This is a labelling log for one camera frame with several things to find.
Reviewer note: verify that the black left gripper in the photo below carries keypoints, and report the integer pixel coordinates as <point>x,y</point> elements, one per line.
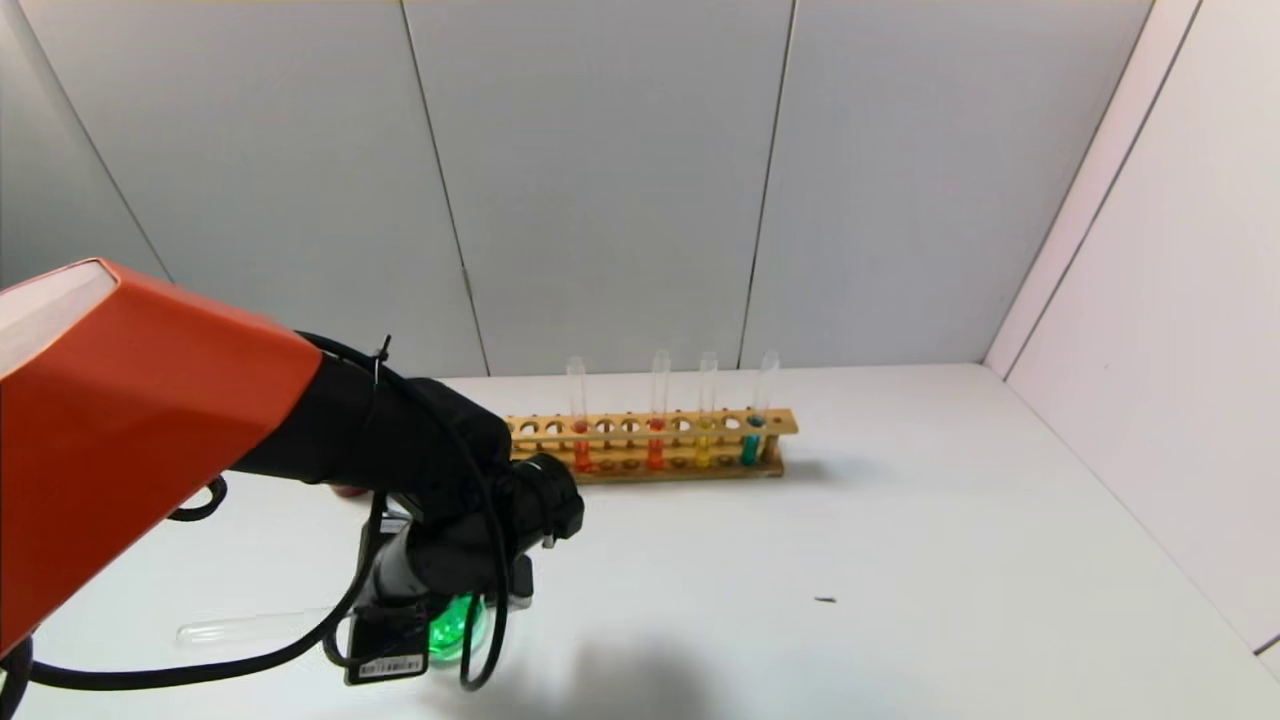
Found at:
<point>388,652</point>

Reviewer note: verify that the wooden test tube rack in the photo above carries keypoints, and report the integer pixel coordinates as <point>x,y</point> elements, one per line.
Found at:
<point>680,433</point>

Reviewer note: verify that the test tube with blue pigment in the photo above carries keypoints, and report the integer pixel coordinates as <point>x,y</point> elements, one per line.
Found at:
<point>750,447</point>

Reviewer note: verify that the dark red plastic cup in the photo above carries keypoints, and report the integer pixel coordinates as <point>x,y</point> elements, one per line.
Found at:
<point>350,491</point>

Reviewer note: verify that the test tube with yellow pigment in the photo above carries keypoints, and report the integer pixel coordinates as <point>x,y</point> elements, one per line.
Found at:
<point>703,450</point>
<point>250,627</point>

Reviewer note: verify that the clear glass beaker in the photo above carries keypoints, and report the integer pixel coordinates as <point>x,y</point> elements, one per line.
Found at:
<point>452,625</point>

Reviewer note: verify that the test tube with orange pigment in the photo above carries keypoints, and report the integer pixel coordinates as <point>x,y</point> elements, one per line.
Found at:
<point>582,452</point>
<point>656,452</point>

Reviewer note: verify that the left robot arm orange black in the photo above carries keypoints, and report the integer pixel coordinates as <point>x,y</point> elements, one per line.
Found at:
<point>130,420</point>

